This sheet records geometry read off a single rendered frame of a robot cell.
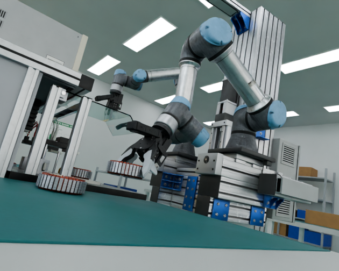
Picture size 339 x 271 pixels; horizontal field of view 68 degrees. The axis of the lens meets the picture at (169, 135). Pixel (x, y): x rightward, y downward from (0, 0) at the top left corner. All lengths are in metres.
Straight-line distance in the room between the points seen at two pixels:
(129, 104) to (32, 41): 6.45
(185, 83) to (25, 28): 0.60
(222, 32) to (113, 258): 0.93
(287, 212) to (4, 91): 1.47
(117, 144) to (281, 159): 5.86
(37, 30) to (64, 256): 0.92
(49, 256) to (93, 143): 6.64
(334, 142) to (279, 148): 6.05
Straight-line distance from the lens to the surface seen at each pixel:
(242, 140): 1.19
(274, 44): 1.83
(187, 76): 1.08
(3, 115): 0.83
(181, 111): 0.86
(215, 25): 1.04
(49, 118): 0.85
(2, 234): 0.22
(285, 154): 1.64
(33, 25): 1.05
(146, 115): 7.64
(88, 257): 0.20
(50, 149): 1.27
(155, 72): 1.63
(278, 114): 1.13
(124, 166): 0.68
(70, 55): 1.05
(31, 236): 0.22
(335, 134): 7.67
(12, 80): 0.85
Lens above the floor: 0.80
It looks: 12 degrees up
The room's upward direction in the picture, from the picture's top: 11 degrees clockwise
